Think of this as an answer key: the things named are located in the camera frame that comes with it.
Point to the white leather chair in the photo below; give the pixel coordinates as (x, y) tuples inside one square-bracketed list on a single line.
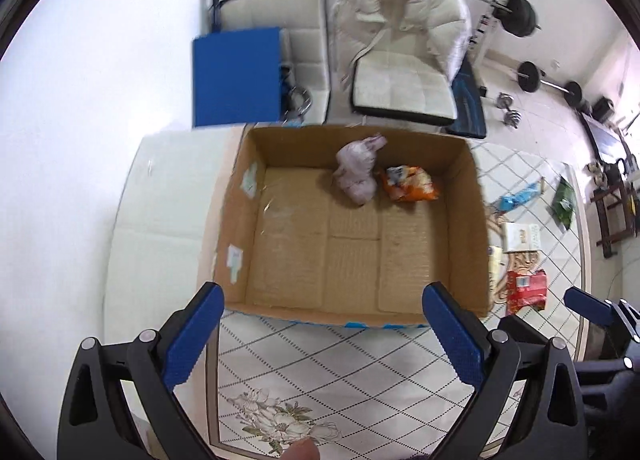
[(393, 80)]

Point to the black barbell on floor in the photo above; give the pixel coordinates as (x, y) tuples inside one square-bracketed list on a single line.
[(530, 79)]

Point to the black weight bench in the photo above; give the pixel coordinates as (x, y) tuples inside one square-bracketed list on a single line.
[(470, 122)]

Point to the green snack bag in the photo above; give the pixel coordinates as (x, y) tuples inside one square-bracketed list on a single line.
[(563, 204)]

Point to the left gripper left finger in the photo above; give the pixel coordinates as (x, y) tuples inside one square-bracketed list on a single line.
[(95, 420)]

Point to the brown cardboard box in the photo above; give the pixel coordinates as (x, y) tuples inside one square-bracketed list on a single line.
[(293, 246)]

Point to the pink cloth bundle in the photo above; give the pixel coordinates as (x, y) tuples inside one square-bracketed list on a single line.
[(356, 161)]

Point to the white puffer jacket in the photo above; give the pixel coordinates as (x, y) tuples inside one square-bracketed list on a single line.
[(441, 27)]

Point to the orange snack bag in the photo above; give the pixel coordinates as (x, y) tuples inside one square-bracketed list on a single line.
[(405, 183)]

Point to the yellow white small box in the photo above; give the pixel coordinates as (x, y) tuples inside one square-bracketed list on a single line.
[(494, 266)]

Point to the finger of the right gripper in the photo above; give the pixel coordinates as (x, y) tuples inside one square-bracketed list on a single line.
[(599, 312)]

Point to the white checkered tablecloth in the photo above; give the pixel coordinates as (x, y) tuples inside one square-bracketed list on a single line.
[(379, 393)]

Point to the chrome dumbbell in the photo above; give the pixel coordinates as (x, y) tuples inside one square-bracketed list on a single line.
[(511, 117)]

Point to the dark wooden stool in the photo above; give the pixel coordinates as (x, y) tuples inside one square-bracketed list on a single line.
[(617, 208)]

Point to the blue wrapper stick pack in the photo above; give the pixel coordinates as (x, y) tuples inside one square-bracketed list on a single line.
[(510, 202)]

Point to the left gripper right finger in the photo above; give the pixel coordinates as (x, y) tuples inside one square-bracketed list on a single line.
[(487, 360)]

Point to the barbell on rack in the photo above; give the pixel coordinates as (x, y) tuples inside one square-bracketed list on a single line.
[(516, 17)]

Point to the blue board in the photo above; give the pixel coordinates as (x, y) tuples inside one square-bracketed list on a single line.
[(236, 77)]

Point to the white cigarette carton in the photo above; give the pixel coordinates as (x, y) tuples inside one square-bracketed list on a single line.
[(521, 237)]

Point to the red snack bag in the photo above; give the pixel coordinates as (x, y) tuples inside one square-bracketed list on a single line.
[(526, 290)]

